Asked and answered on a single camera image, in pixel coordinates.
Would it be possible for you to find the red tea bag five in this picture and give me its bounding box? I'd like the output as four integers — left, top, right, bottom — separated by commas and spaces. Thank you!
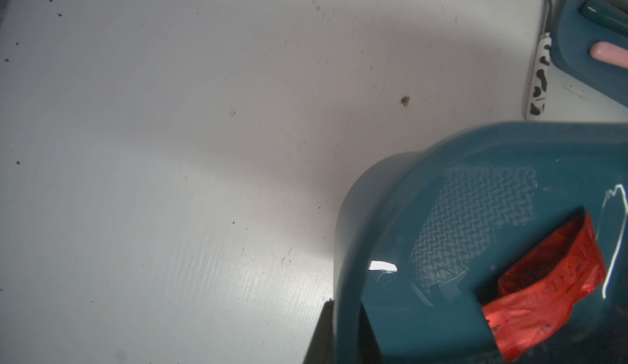
482, 213, 606, 362

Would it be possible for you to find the cow pattern handle fork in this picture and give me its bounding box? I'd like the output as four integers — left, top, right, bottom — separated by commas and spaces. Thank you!
524, 0, 553, 120

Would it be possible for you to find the dark green handle spoon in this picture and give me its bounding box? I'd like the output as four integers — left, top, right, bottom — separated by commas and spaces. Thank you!
579, 0, 628, 37

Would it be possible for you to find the teal plastic storage box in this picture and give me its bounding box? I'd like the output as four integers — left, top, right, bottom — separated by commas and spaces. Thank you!
330, 122, 627, 363

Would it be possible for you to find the teal cutlery tray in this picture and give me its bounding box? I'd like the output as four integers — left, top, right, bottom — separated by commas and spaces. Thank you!
551, 0, 627, 106

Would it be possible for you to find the pink handle spoon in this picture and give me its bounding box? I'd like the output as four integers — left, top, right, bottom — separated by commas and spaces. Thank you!
589, 41, 628, 69

